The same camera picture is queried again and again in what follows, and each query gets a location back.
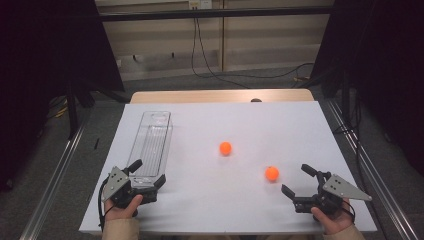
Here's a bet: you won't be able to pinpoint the white table cover sheet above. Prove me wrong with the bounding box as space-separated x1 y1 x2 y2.
79 101 378 234

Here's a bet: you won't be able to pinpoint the black power cable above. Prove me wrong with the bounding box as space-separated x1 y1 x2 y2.
190 16 315 81
196 18 251 90

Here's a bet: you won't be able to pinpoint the white wall power outlet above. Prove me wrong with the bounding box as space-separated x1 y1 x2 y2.
188 0 214 10

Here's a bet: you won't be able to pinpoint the right hand-held gripper black cable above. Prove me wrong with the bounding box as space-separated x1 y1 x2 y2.
341 199 356 224

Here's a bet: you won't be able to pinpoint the orange ball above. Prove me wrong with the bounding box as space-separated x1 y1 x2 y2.
219 141 233 156
264 166 280 182

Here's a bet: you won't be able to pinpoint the person's left hand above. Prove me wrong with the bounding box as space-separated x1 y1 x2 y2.
104 194 144 222

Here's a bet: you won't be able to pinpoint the hand-held gripper black cable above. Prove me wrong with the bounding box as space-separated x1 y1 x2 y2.
97 178 116 231
341 199 356 224

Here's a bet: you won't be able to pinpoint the left hand-held gripper black cable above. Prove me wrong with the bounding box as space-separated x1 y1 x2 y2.
97 178 116 231

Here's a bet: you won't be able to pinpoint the person's right hand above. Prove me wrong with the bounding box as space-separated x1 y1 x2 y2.
310 198 355 236

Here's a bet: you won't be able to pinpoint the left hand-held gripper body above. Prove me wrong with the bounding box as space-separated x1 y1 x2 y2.
100 165 158 209

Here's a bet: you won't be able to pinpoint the clear plastic tray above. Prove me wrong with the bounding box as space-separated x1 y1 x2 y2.
126 110 174 188

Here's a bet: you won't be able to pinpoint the metal floor rail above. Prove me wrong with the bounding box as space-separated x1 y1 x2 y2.
19 108 92 240
324 99 422 240

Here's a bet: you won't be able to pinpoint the black horizontal bar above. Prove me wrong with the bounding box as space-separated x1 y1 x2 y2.
98 5 334 23

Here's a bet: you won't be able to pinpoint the light wooden table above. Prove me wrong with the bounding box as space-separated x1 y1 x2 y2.
129 88 315 104

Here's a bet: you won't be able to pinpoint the black metal stand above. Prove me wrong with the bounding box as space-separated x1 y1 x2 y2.
64 79 98 139

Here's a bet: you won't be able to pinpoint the black curtain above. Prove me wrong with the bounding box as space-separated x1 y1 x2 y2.
311 0 424 176
0 0 126 193

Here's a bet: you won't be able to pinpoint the yellow cables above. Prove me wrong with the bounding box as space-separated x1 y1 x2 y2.
46 96 69 119

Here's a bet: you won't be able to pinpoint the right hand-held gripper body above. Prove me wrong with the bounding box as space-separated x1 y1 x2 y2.
293 170 373 216

